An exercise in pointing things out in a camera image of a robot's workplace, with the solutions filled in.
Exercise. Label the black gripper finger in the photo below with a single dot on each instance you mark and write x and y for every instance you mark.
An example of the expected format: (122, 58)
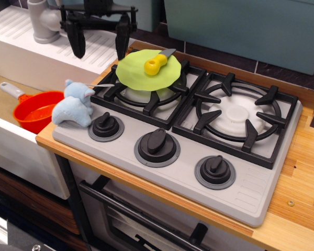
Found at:
(122, 37)
(76, 38)

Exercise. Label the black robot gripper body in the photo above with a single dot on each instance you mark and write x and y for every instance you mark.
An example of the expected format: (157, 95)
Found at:
(98, 15)

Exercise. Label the grey toy faucet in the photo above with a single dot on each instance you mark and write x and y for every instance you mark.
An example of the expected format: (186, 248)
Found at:
(45, 21)

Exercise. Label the green plastic plate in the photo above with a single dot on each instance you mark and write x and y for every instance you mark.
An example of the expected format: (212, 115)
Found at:
(130, 71)

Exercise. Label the white toy sink unit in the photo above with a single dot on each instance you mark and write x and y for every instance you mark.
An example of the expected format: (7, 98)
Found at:
(37, 67)

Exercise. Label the light blue plush animal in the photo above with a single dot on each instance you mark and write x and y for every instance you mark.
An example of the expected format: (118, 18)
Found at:
(76, 105)

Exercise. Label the black left burner grate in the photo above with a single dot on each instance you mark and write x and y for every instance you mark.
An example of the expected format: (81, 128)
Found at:
(159, 108)

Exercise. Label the black burner grate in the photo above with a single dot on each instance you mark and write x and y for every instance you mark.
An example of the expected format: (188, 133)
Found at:
(159, 108)
(245, 120)

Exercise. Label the black left stove knob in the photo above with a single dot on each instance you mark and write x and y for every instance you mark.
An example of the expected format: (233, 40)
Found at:
(106, 128)

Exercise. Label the black stove knob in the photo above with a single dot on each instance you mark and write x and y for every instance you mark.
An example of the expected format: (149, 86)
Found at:
(215, 172)
(106, 128)
(157, 149)

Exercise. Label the black middle stove knob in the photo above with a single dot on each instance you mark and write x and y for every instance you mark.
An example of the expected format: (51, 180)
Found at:
(157, 149)

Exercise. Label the grey toy stove top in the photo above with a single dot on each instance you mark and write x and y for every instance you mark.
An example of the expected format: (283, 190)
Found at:
(246, 200)

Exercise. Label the black right burner grate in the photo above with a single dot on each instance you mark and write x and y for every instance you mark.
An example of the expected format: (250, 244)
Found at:
(245, 120)

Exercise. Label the black right stove knob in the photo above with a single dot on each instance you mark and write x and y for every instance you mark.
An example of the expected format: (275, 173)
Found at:
(215, 172)

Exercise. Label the toy oven door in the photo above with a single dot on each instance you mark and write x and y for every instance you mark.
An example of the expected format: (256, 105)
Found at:
(95, 191)

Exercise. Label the yellow handled toy knife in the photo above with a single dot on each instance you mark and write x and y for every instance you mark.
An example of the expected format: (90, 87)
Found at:
(153, 66)

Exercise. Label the orange pot grey handle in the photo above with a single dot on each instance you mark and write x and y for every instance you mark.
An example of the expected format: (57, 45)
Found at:
(34, 112)

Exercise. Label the teal box on wall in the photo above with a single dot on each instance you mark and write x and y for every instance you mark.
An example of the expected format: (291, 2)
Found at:
(279, 33)

